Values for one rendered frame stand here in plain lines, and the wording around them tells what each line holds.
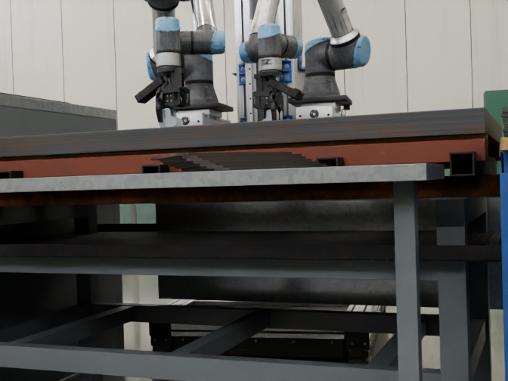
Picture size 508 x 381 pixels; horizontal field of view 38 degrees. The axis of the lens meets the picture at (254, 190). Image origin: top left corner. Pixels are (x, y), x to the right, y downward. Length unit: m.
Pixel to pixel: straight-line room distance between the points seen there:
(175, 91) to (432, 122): 0.88
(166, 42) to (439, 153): 0.97
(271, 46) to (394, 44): 9.95
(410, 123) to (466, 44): 10.66
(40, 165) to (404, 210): 1.03
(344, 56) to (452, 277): 1.35
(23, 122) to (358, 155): 1.42
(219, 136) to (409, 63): 10.53
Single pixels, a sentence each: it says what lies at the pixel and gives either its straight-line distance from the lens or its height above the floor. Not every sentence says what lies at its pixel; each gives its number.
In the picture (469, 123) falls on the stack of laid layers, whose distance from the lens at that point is 1.65.
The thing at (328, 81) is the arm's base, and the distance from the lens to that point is 2.88.
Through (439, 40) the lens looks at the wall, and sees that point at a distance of 12.31.
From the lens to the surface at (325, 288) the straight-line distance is 2.55.
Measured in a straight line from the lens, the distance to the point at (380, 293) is 2.51.
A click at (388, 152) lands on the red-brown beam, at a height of 0.78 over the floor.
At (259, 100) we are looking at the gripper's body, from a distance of 2.39.
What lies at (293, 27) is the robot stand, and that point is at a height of 1.36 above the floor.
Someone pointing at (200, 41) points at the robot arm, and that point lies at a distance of 2.38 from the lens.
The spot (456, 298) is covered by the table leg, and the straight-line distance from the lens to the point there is 1.68.
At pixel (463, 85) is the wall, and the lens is 12.22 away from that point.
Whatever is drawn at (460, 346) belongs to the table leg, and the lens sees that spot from 1.70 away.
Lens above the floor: 0.73
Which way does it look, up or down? 1 degrees down
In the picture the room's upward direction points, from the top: 2 degrees counter-clockwise
